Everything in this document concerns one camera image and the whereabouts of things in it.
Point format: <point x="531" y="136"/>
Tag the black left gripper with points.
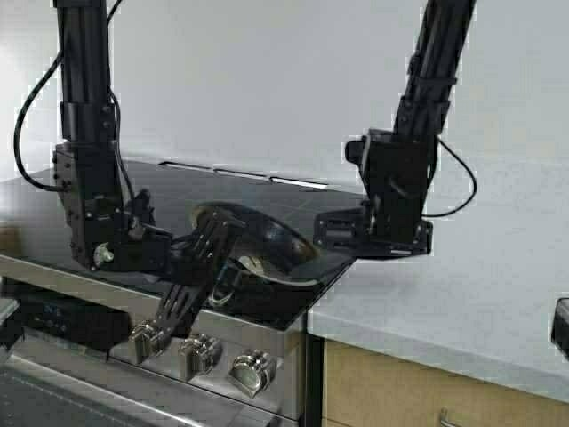
<point x="111" y="235"/>

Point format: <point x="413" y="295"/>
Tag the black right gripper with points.
<point x="396" y="172"/>

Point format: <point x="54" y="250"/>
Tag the raw shrimp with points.
<point x="253" y="264"/>

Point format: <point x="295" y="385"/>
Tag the black frying pan steel rim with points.
<point x="287" y="256"/>

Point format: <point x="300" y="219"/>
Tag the black spatula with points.
<point x="327" y="260"/>

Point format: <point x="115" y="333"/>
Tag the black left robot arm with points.
<point x="89" y="111"/>

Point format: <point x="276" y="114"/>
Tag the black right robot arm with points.
<point x="424" y="105"/>

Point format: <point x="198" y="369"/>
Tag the middle steel stove knob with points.
<point x="198" y="355"/>

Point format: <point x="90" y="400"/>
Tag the steel stove knob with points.
<point x="198" y="355"/>
<point x="252" y="372"/>
<point x="147" y="340"/>

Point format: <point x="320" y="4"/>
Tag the left steel stove knob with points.
<point x="147" y="340"/>

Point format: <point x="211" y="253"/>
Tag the right steel stove knob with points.
<point x="252" y="372"/>

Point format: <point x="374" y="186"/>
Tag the stainless steel stove range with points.
<point x="67" y="327"/>

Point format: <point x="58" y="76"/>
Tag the wooden base cabinet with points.
<point x="365" y="388"/>

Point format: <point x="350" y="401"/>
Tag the black appliance at right edge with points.
<point x="559" y="331"/>

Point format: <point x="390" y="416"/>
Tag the steel cabinet drawer handle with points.
<point x="450" y="418"/>

